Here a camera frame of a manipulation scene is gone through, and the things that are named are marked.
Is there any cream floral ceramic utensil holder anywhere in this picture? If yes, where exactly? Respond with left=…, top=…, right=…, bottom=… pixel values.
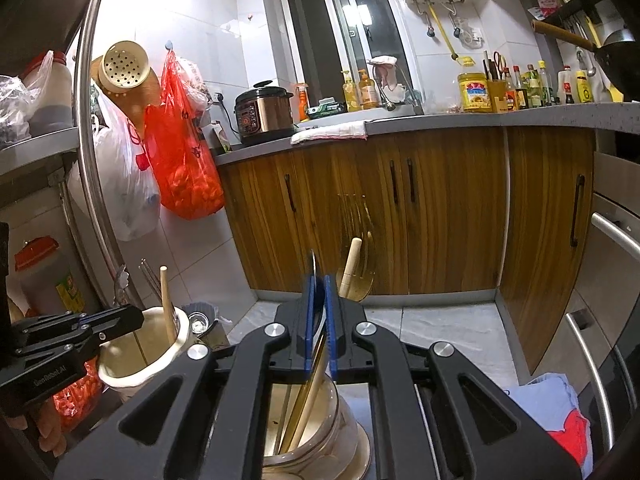
left=96, top=305, right=375, bottom=480

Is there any orange liquid bottle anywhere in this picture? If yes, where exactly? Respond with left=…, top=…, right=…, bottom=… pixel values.
left=357, top=69, right=381, bottom=110

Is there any small carton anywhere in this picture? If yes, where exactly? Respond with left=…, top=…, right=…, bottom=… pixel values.
left=210, top=120, right=233, bottom=153

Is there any green flat box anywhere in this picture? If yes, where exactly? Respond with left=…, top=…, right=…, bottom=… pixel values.
left=307, top=100, right=347, bottom=120

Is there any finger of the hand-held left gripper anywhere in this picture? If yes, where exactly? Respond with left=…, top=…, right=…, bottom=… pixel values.
left=14, top=328, right=107, bottom=362
left=9, top=304, right=147, bottom=342

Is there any plastic oil jug red cap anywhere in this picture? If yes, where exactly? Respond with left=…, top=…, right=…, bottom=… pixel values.
left=14, top=236, right=101, bottom=318

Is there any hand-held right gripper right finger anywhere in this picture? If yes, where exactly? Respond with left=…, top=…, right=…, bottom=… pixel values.
left=324, top=274, right=585, bottom=480

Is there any steel bar handle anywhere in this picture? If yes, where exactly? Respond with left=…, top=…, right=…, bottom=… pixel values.
left=590, top=212, right=640, bottom=257
left=566, top=311, right=615, bottom=456

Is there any yellow plastic jar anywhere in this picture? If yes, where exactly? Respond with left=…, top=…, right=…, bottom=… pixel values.
left=457, top=72, right=490, bottom=113

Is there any red mesh bag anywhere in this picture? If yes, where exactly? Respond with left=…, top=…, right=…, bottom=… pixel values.
left=52, top=360, right=106, bottom=433

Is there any steel faucet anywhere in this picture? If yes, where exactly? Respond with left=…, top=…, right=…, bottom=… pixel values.
left=382, top=67, right=425, bottom=115

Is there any white rag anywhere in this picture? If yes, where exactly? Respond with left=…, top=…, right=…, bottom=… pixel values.
left=367, top=55, right=408, bottom=103

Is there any wooden kitchen cabinet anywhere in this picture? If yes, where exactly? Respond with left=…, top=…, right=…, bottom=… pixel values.
left=215, top=125, right=598, bottom=376

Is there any hanging red plastic bag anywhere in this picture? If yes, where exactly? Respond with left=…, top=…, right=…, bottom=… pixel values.
left=144, top=50, right=226, bottom=221

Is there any black wall utensil rack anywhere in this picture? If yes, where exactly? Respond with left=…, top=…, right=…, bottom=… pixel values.
left=515, top=0, right=608, bottom=41

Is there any clear plastic bag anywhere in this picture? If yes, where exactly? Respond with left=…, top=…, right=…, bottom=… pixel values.
left=0, top=55, right=53, bottom=146

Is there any white jar red lid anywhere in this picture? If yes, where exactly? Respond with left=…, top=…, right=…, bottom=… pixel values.
left=22, top=50, right=76, bottom=136

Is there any black wok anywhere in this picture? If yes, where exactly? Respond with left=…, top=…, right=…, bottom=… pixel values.
left=530, top=20, right=640, bottom=103

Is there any grey kitchen countertop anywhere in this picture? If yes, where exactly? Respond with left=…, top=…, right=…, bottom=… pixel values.
left=212, top=101, right=640, bottom=166

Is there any silver fork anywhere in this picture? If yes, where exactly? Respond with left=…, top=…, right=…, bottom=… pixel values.
left=139, top=258, right=162, bottom=308

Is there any tan round strainer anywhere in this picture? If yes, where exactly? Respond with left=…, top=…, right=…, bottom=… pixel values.
left=91, top=57, right=163, bottom=128

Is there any curved steel rail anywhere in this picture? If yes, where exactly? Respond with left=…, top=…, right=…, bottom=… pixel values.
left=75, top=0, right=132, bottom=306

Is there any orange spray bottle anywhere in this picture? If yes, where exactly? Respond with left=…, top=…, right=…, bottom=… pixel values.
left=295, top=82, right=311, bottom=123

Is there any white printed plastic bag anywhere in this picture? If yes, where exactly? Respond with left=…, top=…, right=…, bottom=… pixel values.
left=175, top=57, right=211, bottom=111

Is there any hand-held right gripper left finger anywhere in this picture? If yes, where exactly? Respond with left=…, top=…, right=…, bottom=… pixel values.
left=52, top=274, right=317, bottom=480

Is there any dark grey container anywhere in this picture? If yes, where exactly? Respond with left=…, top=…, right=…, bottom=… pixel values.
left=181, top=301, right=231, bottom=351

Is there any black built-in oven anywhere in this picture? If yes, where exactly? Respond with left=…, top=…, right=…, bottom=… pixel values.
left=565, top=150, right=640, bottom=480

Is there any yellow knife holder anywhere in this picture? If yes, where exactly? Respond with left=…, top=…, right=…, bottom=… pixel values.
left=482, top=50, right=508, bottom=113

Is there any row of sauce bottles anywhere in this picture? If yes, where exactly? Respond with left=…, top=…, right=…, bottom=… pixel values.
left=501, top=60, right=608, bottom=110

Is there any kitchen window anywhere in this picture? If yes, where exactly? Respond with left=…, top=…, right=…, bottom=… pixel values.
left=272, top=0, right=416, bottom=106

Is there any rice cooker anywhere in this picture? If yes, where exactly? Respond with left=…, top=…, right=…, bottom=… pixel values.
left=234, top=80, right=296, bottom=145

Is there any person's left hand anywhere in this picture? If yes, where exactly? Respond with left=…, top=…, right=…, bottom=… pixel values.
left=7, top=400, right=69, bottom=459

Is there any large silver spoon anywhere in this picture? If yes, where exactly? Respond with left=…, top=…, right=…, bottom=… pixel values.
left=280, top=249, right=331, bottom=453

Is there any blue printed cloth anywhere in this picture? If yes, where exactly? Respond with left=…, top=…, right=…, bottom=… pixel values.
left=505, top=372, right=593, bottom=468

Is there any stainless steel shelf rack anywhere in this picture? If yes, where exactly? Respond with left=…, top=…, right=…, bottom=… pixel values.
left=0, top=0, right=108, bottom=196

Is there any white dish cloth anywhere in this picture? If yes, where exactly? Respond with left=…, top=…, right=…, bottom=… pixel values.
left=290, top=120, right=373, bottom=146

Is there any beige chopstick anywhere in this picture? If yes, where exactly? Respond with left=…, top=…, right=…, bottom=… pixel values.
left=286, top=237, right=364, bottom=453
left=160, top=266, right=177, bottom=346

